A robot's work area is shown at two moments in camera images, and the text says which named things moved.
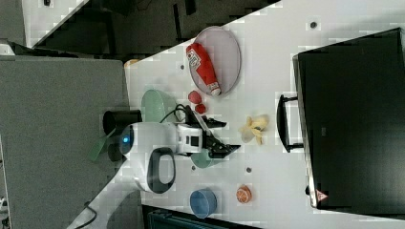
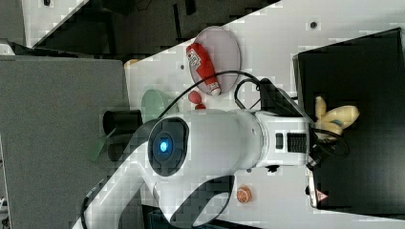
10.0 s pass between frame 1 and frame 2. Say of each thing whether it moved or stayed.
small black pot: stayed
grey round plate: stayed
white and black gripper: moved
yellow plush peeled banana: moved
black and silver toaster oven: stayed
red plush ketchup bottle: stayed
